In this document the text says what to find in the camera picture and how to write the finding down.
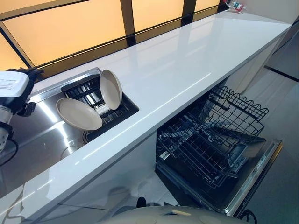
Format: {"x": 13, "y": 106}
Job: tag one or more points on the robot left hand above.
{"x": 14, "y": 84}

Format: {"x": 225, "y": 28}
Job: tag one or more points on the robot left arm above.
{"x": 4, "y": 130}

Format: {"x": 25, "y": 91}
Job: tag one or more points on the black lower dishwasher rack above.
{"x": 198, "y": 151}

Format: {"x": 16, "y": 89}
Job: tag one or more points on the black dishwasher rack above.
{"x": 198, "y": 151}
{"x": 233, "y": 109}

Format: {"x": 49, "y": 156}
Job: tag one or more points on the black upper dishwasher rack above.
{"x": 233, "y": 109}

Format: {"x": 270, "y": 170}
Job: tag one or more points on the open dishwasher door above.
{"x": 224, "y": 177}

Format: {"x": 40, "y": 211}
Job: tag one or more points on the stainless steel sink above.
{"x": 44, "y": 126}

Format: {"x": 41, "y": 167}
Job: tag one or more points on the beige round plate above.
{"x": 78, "y": 114}
{"x": 110, "y": 89}

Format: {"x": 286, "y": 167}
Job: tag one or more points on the black dish drying rack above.
{"x": 102, "y": 105}

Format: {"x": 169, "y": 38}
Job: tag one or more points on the dark framed lit window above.
{"x": 88, "y": 28}

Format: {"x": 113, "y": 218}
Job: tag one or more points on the small items on counter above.
{"x": 234, "y": 5}

